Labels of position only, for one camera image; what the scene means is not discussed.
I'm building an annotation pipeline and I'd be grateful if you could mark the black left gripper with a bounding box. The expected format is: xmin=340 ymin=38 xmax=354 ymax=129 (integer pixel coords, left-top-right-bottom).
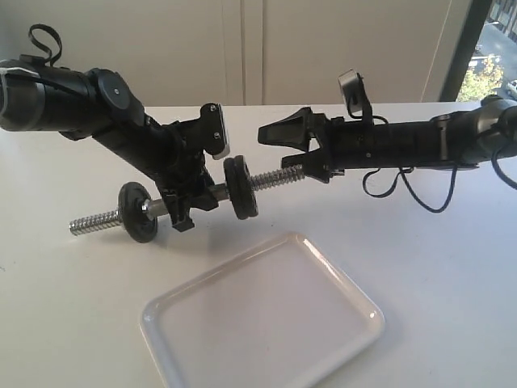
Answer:
xmin=149 ymin=120 xmax=218 ymax=232

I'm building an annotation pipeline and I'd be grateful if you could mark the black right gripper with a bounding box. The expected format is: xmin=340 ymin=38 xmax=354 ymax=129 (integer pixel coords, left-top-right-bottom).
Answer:
xmin=258 ymin=107 xmax=384 ymax=183

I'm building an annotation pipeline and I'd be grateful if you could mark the black weight plate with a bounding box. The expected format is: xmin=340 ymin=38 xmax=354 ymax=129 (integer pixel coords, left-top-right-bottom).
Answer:
xmin=224 ymin=155 xmax=259 ymax=220
xmin=118 ymin=182 xmax=158 ymax=243
xmin=223 ymin=155 xmax=250 ymax=220

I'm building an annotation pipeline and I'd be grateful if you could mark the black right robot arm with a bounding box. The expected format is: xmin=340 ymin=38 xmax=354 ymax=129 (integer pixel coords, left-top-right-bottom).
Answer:
xmin=258 ymin=97 xmax=516 ymax=183

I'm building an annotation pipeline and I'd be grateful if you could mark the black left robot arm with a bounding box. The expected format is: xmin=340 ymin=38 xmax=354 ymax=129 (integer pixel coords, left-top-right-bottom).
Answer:
xmin=1 ymin=60 xmax=228 ymax=231

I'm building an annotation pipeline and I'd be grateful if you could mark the white rectangular tray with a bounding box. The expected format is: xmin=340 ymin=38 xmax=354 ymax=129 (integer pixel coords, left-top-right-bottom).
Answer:
xmin=140 ymin=233 xmax=385 ymax=387

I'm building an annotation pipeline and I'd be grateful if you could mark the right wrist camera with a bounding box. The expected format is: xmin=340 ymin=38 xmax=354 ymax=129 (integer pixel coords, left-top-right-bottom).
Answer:
xmin=338 ymin=70 xmax=373 ymax=124

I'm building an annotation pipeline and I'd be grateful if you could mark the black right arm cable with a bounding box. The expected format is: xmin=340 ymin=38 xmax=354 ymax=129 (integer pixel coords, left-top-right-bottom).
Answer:
xmin=361 ymin=116 xmax=517 ymax=213

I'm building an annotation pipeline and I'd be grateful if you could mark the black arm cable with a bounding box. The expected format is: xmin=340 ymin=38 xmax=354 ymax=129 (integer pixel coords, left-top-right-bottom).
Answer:
xmin=28 ymin=23 xmax=62 ymax=68
xmin=361 ymin=116 xmax=517 ymax=213

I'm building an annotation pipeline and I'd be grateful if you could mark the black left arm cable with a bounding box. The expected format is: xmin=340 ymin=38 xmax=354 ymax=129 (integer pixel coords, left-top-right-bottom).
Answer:
xmin=28 ymin=23 xmax=62 ymax=68

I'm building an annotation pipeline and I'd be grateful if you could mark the black window frame post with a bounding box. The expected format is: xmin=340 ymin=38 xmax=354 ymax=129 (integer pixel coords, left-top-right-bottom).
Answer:
xmin=438 ymin=0 xmax=492 ymax=102

